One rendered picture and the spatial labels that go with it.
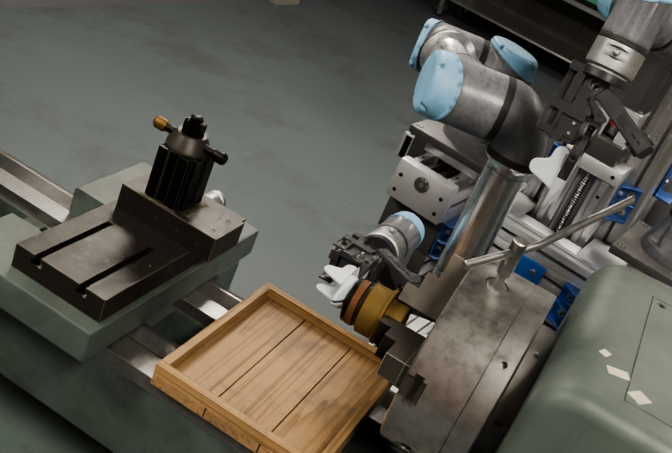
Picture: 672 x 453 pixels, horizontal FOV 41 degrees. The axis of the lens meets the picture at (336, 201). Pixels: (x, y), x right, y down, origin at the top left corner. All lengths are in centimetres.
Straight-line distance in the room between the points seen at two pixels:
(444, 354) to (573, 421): 21
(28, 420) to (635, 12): 127
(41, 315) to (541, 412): 77
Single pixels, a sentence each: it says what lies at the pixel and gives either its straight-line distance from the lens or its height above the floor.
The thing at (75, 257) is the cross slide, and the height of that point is 97.
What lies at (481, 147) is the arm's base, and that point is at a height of 118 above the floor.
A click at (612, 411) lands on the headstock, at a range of 114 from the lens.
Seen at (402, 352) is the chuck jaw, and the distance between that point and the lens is 130.
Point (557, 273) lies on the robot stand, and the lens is 196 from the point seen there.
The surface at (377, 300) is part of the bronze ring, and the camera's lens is 138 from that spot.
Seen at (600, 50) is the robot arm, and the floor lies 156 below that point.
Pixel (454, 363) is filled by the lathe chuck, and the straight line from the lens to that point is 124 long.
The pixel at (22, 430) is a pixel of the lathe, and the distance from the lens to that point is 180.
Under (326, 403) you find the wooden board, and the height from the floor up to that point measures 88.
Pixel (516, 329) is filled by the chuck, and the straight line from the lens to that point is 126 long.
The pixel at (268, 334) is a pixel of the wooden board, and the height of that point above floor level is 89.
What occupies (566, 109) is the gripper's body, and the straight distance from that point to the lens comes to 134.
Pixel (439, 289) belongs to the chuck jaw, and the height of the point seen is 115.
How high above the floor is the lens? 180
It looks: 25 degrees down
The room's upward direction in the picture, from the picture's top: 23 degrees clockwise
